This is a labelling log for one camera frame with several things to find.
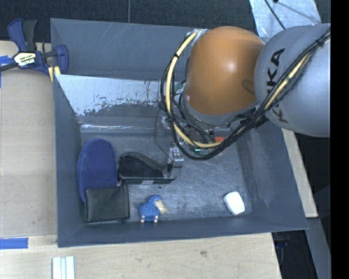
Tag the dark green flat block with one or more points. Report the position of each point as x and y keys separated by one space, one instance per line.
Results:
x=106 y=203

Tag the grey metal bin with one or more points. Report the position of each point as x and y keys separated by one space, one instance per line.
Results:
x=203 y=182

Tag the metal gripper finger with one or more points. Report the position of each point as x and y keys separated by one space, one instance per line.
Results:
x=176 y=153
x=174 y=168

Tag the pale wood board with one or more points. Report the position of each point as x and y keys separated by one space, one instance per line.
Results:
x=27 y=155

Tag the white rounded block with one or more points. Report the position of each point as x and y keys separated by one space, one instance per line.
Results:
x=234 y=203

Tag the black curved case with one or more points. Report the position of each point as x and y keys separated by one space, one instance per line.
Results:
x=138 y=168

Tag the blue toy animal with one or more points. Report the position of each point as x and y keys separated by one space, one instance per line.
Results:
x=149 y=208

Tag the blue dotted cloth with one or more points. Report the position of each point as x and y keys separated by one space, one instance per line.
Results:
x=97 y=163

